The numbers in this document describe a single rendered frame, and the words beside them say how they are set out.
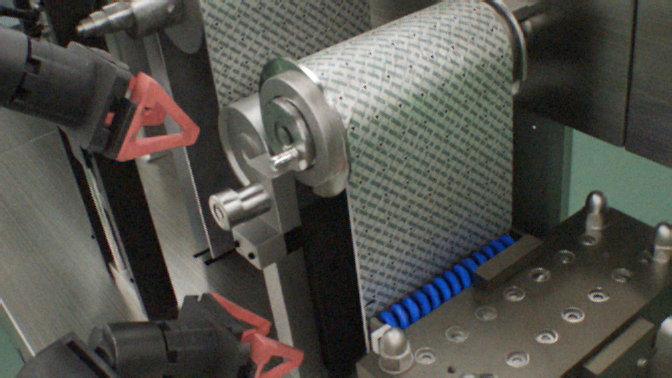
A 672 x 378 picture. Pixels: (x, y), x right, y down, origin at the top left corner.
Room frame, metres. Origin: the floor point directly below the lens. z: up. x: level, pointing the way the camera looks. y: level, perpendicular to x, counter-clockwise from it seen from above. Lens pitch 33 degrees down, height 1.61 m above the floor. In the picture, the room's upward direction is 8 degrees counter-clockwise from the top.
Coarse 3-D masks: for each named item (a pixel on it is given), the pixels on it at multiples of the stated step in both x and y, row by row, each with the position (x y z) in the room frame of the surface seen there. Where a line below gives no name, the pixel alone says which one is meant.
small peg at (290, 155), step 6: (288, 150) 0.64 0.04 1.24; (294, 150) 0.64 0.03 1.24; (276, 156) 0.63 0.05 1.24; (282, 156) 0.63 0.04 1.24; (288, 156) 0.63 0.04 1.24; (294, 156) 0.64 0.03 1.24; (270, 162) 0.63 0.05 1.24; (276, 162) 0.63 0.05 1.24; (282, 162) 0.63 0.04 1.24; (288, 162) 0.63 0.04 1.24; (276, 168) 0.63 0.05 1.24
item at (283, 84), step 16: (512, 64) 0.76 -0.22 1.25; (272, 80) 0.68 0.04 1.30; (288, 80) 0.66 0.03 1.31; (272, 96) 0.69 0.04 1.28; (288, 96) 0.66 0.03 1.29; (304, 96) 0.64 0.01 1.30; (304, 112) 0.64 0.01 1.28; (320, 112) 0.63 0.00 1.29; (320, 128) 0.62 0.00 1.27; (320, 144) 0.63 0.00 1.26; (320, 160) 0.63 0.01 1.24; (336, 160) 0.62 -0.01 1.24; (304, 176) 0.66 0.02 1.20; (320, 176) 0.63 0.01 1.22
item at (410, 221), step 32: (480, 128) 0.72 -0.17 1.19; (512, 128) 0.75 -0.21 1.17; (416, 160) 0.67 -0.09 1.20; (448, 160) 0.69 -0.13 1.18; (480, 160) 0.72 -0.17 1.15; (352, 192) 0.62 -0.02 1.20; (384, 192) 0.64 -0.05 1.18; (416, 192) 0.67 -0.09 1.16; (448, 192) 0.69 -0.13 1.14; (480, 192) 0.72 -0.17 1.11; (352, 224) 0.62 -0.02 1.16; (384, 224) 0.64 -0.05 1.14; (416, 224) 0.67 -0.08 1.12; (448, 224) 0.69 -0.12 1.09; (480, 224) 0.72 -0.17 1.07; (384, 256) 0.64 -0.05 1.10; (416, 256) 0.66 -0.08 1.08; (448, 256) 0.69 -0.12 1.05; (384, 288) 0.64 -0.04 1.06; (416, 288) 0.66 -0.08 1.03
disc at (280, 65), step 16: (272, 64) 0.70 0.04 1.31; (288, 64) 0.67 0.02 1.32; (304, 80) 0.65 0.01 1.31; (320, 96) 0.63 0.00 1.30; (336, 112) 0.62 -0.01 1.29; (336, 128) 0.62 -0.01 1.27; (336, 144) 0.62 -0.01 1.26; (336, 176) 0.63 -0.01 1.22; (320, 192) 0.66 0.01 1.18; (336, 192) 0.63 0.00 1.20
